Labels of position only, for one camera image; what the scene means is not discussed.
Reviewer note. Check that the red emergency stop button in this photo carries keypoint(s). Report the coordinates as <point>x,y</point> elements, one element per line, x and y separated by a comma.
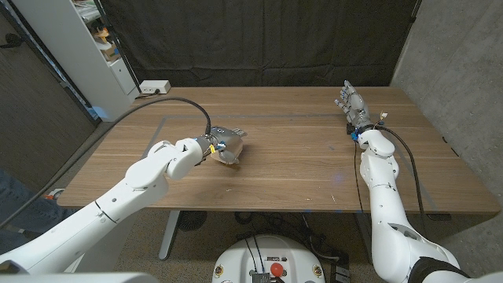
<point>276,269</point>

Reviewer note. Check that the yellow toy figure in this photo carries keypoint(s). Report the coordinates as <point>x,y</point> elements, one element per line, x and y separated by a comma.
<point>102,35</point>

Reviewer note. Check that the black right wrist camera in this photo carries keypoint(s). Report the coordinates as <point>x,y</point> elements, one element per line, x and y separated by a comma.
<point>349,128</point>

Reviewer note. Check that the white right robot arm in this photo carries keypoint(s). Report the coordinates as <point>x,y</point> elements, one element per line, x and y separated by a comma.
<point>387,200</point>

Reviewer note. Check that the white power strip box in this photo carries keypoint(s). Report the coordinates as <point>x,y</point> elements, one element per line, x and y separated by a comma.
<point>154,86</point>

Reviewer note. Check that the brown cardboard box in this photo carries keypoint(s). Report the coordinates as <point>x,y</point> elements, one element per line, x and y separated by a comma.
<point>110,51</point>

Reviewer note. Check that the orange white floor item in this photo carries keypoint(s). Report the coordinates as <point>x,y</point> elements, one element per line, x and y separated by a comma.
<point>55,194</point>

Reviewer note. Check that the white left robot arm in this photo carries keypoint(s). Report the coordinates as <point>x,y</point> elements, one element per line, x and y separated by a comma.
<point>118,200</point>

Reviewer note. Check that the black fabric backdrop curtain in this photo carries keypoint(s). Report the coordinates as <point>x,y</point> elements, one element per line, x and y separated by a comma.
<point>267,39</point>

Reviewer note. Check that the round black floor fan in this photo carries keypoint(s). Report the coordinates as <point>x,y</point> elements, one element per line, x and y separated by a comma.
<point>192,220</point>

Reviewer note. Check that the person's leg in jeans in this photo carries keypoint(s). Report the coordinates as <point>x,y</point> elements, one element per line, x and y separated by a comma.
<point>27,220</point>

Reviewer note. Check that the white shelf cabinet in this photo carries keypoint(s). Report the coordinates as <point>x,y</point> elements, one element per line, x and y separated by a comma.
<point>74,51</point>

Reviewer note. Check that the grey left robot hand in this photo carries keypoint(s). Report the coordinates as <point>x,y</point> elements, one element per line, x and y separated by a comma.
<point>228,141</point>

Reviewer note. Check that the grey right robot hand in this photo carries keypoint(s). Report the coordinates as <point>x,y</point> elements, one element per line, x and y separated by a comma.
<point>357,106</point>

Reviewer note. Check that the black backdrop stand pole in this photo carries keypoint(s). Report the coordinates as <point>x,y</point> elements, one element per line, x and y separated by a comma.
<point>122,57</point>

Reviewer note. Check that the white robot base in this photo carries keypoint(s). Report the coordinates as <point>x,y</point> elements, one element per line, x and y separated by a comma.
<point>239,259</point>

